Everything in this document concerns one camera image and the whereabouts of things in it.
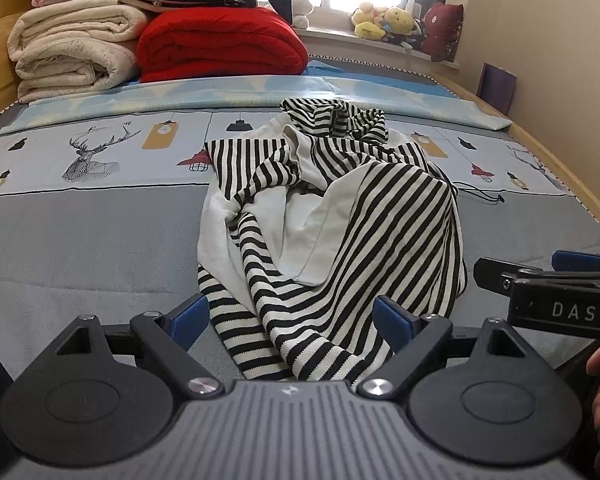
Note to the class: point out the white bear plush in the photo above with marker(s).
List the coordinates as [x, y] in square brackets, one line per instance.
[301, 10]

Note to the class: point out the yellow plush toys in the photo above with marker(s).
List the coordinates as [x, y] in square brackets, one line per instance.
[389, 25]

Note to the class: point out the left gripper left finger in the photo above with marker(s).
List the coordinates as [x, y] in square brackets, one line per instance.
[165, 339]

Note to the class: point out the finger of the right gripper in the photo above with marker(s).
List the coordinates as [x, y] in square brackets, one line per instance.
[495, 275]
[566, 261]

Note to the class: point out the light blue patterned blanket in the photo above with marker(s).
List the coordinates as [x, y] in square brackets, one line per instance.
[428, 102]

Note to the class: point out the printed deer bed sheet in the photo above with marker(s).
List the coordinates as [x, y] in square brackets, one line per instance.
[187, 148]

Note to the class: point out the purple box by wall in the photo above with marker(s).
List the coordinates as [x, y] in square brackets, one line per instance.
[497, 87]

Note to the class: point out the black white striped garment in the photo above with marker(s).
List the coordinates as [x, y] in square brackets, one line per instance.
[310, 218]

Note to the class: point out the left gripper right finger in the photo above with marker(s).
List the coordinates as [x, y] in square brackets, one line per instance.
[417, 343]

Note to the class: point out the cream folded blanket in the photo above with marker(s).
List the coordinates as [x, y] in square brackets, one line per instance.
[74, 46]

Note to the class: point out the dark red cat cushion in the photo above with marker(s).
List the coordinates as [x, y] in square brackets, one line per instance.
[442, 27]

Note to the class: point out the red folded blanket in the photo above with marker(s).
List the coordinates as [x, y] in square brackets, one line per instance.
[211, 42]

